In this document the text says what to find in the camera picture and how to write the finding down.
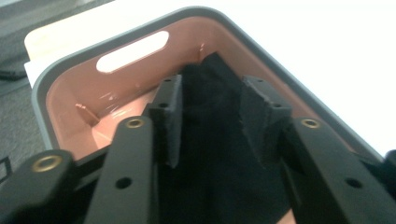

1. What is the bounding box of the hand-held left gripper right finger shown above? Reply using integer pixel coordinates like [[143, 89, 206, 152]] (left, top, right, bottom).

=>
[[240, 74, 293, 170]]

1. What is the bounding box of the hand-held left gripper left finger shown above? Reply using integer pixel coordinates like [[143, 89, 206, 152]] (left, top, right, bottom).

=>
[[144, 74, 184, 169]]

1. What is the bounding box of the black cloth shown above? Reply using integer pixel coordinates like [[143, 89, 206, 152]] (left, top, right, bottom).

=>
[[154, 51, 295, 224]]

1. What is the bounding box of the pink basket with grey rim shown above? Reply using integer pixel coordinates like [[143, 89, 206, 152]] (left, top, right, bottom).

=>
[[31, 6, 385, 224]]

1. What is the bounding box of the wooden table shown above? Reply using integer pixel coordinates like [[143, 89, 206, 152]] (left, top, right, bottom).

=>
[[23, 8, 132, 62]]

